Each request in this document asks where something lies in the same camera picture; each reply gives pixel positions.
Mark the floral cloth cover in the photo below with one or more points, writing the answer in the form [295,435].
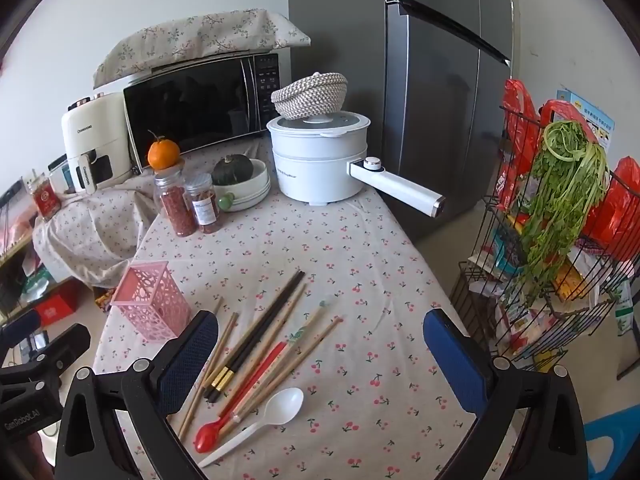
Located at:
[200,35]

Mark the goji berry jar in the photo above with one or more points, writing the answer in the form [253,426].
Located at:
[177,210]

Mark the white bowl stack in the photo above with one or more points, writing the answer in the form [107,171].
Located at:
[257,185]

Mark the cherry print tablecloth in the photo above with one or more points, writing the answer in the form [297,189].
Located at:
[350,270]

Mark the grey refrigerator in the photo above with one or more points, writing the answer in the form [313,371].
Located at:
[425,85]

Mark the dark green squash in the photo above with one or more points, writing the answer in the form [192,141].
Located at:
[230,172]

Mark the packaged chopsticks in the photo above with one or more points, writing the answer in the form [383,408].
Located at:
[254,377]

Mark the red cardboard box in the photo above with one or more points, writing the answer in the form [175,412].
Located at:
[57,310]

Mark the pink perforated utensil holder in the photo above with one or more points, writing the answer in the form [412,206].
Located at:
[150,300]

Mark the white electric cooking pot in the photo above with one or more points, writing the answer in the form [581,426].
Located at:
[315,165]

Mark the blue plastic stool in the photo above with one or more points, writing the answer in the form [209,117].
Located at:
[615,440]

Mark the white air fryer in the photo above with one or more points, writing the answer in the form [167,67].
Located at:
[95,135]

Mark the green print wooden chopstick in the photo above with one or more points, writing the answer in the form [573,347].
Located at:
[300,332]
[320,340]

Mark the small green round object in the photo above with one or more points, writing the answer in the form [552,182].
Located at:
[225,202]

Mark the red label snack jar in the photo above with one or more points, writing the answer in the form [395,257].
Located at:
[45,200]

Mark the cherry print draped cloth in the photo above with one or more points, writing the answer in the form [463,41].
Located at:
[100,230]

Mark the black microwave oven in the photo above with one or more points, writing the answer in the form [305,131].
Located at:
[190,105]

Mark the bunch of leafy greens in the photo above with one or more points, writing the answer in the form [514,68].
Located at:
[560,195]

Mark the red plastic bag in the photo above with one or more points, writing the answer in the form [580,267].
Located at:
[620,210]
[562,110]
[520,125]

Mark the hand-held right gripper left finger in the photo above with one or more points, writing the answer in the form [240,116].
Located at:
[190,355]

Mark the black chopstick with gold band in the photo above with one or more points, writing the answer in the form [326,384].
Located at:
[262,336]
[254,332]

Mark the white plastic spoon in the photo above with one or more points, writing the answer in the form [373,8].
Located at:
[282,402]

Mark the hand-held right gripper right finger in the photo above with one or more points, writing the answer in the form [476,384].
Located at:
[455,360]

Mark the labelled dried fruit jar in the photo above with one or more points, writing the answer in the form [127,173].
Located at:
[205,205]

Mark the clear container with teal contents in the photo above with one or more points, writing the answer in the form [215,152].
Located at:
[59,172]

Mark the plain wooden chopstick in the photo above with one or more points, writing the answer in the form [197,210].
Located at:
[218,305]
[228,332]
[286,310]

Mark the blue and yellow box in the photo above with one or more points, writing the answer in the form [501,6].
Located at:
[595,115]

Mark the yellow lion print carton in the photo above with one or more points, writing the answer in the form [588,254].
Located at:
[105,300]

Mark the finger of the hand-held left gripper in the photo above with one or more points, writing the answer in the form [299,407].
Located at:
[60,350]
[20,325]

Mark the red plastic spoon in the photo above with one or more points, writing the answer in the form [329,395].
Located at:
[207,437]

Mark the mandarin orange with stem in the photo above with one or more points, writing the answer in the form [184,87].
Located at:
[163,154]

